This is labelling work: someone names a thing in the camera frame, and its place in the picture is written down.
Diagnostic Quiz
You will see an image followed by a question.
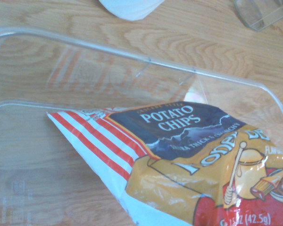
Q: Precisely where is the potato chips bag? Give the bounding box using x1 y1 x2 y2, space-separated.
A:
46 101 283 226

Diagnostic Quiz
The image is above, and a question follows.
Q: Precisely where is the clear plastic container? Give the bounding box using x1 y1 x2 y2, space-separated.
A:
0 26 283 226

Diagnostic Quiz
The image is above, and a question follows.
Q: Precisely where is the clear plastic container corner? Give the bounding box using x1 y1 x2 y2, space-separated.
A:
233 0 283 32

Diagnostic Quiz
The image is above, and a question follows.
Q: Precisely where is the white plastic lid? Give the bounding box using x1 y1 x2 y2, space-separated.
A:
98 0 166 21

